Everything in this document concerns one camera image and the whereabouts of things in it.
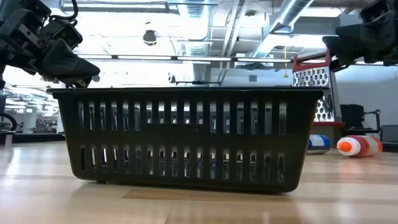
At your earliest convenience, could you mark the silver ceiling duct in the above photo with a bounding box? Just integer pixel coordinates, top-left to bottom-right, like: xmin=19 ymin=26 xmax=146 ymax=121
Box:
xmin=269 ymin=0 xmax=315 ymax=34

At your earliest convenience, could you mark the black slotted plastic basket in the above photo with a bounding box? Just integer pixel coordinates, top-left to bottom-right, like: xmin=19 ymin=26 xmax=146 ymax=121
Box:
xmin=46 ymin=86 xmax=330 ymax=194

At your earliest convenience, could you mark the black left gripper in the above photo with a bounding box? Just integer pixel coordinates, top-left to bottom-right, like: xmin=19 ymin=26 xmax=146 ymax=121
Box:
xmin=0 ymin=0 xmax=101 ymax=89

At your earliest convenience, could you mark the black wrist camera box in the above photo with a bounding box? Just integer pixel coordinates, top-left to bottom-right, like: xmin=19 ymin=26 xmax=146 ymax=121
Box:
xmin=40 ymin=18 xmax=84 ymax=50

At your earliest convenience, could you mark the blue-capped glue bottle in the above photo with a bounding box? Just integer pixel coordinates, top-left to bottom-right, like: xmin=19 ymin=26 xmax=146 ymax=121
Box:
xmin=307 ymin=134 xmax=331 ymax=155

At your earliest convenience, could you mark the black dome ceiling camera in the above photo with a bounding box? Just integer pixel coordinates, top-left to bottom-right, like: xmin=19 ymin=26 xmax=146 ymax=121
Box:
xmin=142 ymin=29 xmax=157 ymax=47

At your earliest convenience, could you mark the long ceiling light bar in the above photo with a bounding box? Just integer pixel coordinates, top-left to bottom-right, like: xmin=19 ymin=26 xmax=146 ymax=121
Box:
xmin=76 ymin=54 xmax=295 ymax=63

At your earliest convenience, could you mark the yellow hanging cord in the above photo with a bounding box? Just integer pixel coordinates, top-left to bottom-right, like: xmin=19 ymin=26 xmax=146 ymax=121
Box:
xmin=283 ymin=46 xmax=289 ymax=78

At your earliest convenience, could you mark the metal box grater red trim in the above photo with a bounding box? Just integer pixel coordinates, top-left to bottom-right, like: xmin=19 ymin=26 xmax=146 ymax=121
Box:
xmin=292 ymin=49 xmax=346 ymax=128

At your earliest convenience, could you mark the black office chair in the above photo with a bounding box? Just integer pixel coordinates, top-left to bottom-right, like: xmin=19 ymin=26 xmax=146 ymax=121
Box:
xmin=340 ymin=103 xmax=382 ymax=137

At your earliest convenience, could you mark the orange-capped glue bottle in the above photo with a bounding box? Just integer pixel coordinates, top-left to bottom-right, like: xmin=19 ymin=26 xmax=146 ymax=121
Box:
xmin=336 ymin=134 xmax=384 ymax=158

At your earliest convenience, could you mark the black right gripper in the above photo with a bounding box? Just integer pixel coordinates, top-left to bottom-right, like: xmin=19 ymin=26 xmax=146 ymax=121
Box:
xmin=322 ymin=0 xmax=398 ymax=72

